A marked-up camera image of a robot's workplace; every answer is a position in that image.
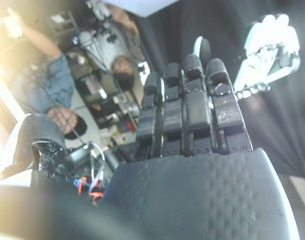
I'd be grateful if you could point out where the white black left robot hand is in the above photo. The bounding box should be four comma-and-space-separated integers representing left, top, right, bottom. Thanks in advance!
0, 53, 303, 240

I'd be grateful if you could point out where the cluttered black shelf unit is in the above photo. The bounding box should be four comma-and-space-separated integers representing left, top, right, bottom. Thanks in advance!
64, 47, 148, 141

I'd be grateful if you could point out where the person in grey shirt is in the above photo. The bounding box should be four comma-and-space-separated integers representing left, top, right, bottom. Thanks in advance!
92, 4, 146, 91

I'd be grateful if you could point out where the person in blue shirt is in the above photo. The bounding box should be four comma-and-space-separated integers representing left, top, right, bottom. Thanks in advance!
6, 9, 90, 141

